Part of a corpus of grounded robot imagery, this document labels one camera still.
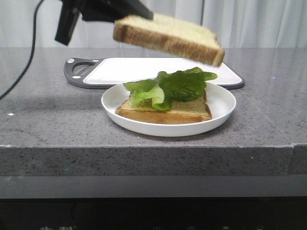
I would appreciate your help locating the green lettuce leaf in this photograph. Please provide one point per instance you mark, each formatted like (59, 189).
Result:
(160, 93)

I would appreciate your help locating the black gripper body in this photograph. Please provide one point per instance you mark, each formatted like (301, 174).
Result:
(69, 15)

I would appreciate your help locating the toasted bread slice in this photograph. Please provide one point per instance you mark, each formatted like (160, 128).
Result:
(171, 35)

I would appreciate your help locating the bottom bread slice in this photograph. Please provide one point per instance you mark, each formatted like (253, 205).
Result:
(181, 112)

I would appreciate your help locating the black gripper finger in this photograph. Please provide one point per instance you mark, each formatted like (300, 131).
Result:
(101, 14)
(122, 8)

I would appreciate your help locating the white curtain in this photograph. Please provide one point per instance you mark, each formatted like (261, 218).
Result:
(238, 23)

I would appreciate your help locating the white round plate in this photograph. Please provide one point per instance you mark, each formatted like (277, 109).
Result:
(221, 103)

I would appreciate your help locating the white cutting board grey handle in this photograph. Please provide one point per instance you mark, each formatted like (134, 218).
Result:
(105, 73)

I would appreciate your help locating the dark appliance front panel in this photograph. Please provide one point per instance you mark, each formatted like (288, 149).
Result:
(243, 213)

